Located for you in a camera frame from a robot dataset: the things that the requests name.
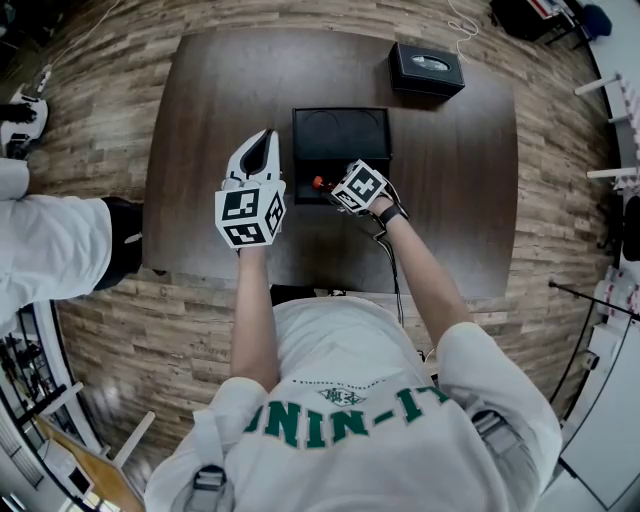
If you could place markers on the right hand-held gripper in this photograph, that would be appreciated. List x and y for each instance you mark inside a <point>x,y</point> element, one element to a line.
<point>361,186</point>

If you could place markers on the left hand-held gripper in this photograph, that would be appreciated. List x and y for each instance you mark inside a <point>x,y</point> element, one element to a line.
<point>244,210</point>

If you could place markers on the person's left forearm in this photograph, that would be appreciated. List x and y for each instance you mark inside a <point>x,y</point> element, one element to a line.
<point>255,320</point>

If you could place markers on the person's right forearm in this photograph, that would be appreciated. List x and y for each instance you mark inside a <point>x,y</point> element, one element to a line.
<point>430,280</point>

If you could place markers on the black tissue box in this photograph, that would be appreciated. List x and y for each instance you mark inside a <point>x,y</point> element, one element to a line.
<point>426,70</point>

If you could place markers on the person's right hand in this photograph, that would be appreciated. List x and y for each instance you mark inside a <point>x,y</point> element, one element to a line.
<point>384,204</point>

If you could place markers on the black wristband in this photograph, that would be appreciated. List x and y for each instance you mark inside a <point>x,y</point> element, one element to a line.
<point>395,214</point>

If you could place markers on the white floor device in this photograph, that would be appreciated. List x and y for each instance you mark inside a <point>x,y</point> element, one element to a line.
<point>22,120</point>

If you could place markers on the person's white printed shirt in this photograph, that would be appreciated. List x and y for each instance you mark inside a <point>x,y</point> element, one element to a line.
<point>360,430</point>

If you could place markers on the black stand pole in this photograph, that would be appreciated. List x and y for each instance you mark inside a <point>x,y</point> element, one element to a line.
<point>590,297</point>

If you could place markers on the glass display shelf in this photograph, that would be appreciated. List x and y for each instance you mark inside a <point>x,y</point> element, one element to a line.
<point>27,370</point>

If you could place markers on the white curved desk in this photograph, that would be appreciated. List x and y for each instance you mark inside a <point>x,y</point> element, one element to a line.
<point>617,95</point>

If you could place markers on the blue chair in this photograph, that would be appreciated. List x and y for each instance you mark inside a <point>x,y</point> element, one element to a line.
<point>597,21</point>

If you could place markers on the wooden board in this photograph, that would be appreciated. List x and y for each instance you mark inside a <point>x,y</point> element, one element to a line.
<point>95,465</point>

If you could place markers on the white cabinet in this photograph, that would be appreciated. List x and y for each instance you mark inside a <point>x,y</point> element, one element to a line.
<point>605,415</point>

